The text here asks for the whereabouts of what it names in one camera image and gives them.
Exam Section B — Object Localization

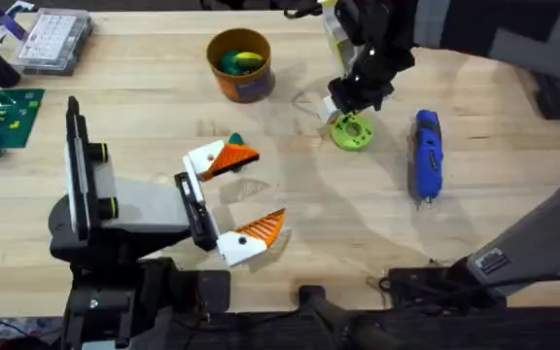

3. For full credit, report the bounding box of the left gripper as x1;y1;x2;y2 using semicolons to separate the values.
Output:
49;139;288;268

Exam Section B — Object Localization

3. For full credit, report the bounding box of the blue electric screwdriver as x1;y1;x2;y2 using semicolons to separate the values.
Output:
407;109;445;209

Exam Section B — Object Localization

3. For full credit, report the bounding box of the green disc with holes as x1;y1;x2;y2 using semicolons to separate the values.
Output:
330;112;375;153

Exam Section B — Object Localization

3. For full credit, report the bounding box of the right wrist upright plate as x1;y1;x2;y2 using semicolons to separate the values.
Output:
320;0;360;80

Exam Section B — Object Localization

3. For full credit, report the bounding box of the wrist upright plate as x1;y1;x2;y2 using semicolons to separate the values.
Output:
64;95;91;242
320;0;360;80

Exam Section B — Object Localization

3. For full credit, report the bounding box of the orange tub with toys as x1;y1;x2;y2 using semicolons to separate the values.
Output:
205;27;277;105

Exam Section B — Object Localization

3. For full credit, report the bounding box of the left wrist upright plate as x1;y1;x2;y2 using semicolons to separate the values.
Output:
64;95;91;242

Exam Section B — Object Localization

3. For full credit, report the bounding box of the green board with blocks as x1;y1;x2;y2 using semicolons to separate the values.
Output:
0;87;47;150

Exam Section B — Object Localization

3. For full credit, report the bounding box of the clear plastic parts box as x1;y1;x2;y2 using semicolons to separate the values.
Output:
11;7;94;78

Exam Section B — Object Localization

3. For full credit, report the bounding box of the white and purple box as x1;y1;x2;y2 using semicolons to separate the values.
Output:
0;0;37;54

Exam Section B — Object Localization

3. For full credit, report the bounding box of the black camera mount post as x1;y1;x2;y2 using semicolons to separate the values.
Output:
297;285;401;350

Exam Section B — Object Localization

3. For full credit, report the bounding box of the black rail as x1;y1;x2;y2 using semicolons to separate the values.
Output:
128;304;560;350

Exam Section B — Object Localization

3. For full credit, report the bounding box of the black cable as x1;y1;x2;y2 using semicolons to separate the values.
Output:
501;270;560;289

